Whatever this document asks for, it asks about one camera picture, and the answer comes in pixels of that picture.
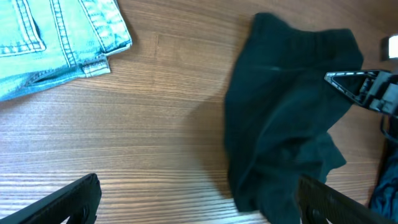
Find blue clothes pile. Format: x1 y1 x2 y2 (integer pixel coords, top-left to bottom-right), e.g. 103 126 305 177
369 149 397 222

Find black shorts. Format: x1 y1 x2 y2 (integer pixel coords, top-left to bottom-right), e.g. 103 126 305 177
224 13 363 223

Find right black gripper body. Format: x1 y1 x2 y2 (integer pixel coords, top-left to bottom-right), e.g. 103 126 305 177
369 71 397 116

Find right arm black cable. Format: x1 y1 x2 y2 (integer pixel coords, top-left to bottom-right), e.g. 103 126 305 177
380 114 398 144

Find folded light blue jeans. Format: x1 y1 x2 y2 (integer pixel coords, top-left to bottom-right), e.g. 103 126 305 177
1 0 132 101

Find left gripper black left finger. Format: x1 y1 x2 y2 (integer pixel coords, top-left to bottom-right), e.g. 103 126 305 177
1 173 102 224

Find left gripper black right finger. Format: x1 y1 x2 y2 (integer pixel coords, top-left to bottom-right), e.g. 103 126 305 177
297 176 394 224

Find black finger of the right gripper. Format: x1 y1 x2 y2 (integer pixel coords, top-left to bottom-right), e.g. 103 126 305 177
324 70 392 109

